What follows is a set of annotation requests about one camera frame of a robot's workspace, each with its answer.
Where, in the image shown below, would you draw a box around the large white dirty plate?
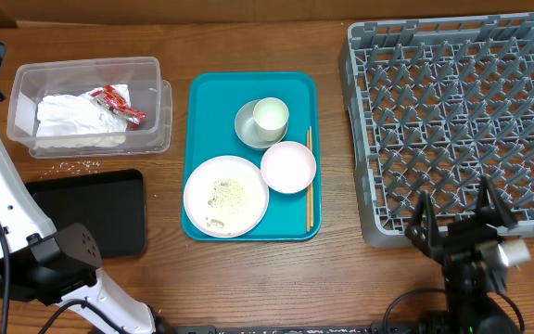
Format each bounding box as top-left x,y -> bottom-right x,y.
183,155 -> 269,238

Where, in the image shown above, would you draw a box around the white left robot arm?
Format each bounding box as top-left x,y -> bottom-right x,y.
0,42 -> 171,333

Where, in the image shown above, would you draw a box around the grey small saucer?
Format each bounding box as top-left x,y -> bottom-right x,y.
235,99 -> 287,150

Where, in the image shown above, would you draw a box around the clear plastic waste bin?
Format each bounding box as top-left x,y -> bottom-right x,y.
6,57 -> 172,159

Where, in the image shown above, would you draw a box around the scattered rice grains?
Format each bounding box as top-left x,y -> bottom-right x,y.
40,160 -> 101,179

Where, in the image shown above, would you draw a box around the pale green cup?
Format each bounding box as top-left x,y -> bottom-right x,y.
253,97 -> 289,141

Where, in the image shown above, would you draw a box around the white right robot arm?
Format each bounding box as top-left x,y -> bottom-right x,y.
380,176 -> 531,334

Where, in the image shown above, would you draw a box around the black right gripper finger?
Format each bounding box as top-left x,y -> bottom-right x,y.
474,176 -> 517,228
404,191 -> 443,260

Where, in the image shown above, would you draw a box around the teal plastic serving tray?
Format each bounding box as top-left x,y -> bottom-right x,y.
184,71 -> 323,241

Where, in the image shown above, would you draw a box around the red snack wrapper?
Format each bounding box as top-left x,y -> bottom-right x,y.
90,85 -> 146,128

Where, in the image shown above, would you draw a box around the pink plastic bowl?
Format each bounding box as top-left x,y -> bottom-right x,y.
260,141 -> 317,194

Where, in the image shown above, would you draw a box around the wooden chopstick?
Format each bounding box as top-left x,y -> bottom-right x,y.
306,126 -> 312,232
307,126 -> 314,232

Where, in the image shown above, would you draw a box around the black plastic tray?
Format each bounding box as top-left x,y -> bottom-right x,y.
26,169 -> 147,259

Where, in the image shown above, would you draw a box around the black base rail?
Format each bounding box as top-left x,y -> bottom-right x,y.
169,322 -> 417,334

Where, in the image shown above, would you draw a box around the wooden chopstick left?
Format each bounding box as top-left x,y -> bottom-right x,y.
306,126 -> 312,232

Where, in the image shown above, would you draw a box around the grey dishwasher rack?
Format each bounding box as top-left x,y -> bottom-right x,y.
339,12 -> 534,247

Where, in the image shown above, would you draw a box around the white napkin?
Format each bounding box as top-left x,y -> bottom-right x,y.
83,83 -> 132,133
35,95 -> 126,148

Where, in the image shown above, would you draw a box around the wooden chopstick right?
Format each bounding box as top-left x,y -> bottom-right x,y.
307,126 -> 314,232

